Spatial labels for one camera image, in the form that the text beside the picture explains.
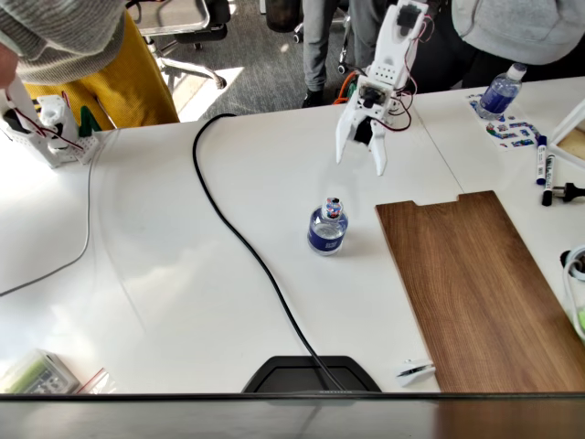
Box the black computer monitor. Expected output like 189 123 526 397
0 355 585 439

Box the brown wooden board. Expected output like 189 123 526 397
375 189 585 393

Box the blue bottle with white cap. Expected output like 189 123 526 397
474 62 528 122

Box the black power plug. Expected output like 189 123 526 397
550 181 585 204

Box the blue bottle with sticker cap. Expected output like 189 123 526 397
306 197 350 257

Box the person in yellow trousers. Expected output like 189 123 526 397
0 0 181 134

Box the colourful sticker sheet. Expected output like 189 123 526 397
465 91 539 151

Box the clear zip bag red seal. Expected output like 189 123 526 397
74 367 113 395

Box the thick black cable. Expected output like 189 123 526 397
191 112 351 394

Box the person's bare hand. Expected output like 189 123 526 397
0 43 21 93

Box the thin grey cable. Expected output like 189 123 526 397
0 156 96 298

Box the black whiteboard marker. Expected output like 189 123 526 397
541 154 558 208

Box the white framed wooden tray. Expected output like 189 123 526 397
549 97 585 162

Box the black office chair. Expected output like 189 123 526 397
125 0 230 91

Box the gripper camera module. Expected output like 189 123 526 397
357 83 390 111

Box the white partition bracket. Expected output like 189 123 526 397
394 359 436 389

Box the white leader arm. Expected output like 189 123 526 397
0 75 102 169

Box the person in grey hoodie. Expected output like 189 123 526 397
410 0 585 91

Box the person in grey trousers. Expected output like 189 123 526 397
301 0 388 110

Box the black waste bin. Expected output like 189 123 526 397
265 0 305 34

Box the blue whiteboard marker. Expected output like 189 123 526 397
534 134 549 187

